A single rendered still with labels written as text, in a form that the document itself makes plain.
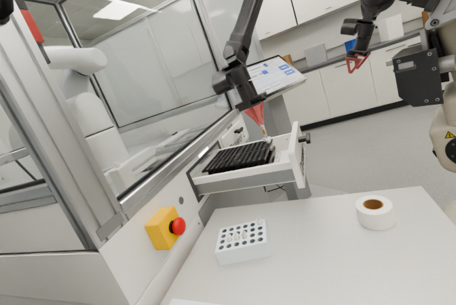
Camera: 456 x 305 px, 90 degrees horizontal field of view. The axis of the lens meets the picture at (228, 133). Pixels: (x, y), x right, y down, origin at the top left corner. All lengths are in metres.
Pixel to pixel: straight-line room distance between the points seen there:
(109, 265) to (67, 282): 0.17
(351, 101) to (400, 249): 3.24
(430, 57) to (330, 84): 2.81
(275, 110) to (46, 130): 1.43
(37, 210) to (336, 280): 0.58
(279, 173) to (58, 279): 0.58
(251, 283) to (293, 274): 0.09
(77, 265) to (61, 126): 0.29
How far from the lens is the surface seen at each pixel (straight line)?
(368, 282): 0.52
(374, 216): 0.58
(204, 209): 0.80
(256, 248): 0.57
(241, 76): 0.74
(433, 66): 0.87
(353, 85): 3.68
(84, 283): 0.65
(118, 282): 0.56
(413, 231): 0.60
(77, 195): 0.50
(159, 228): 0.57
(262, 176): 0.67
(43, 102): 0.51
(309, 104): 3.64
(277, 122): 1.71
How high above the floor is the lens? 1.15
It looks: 13 degrees down
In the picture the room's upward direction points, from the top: 20 degrees counter-clockwise
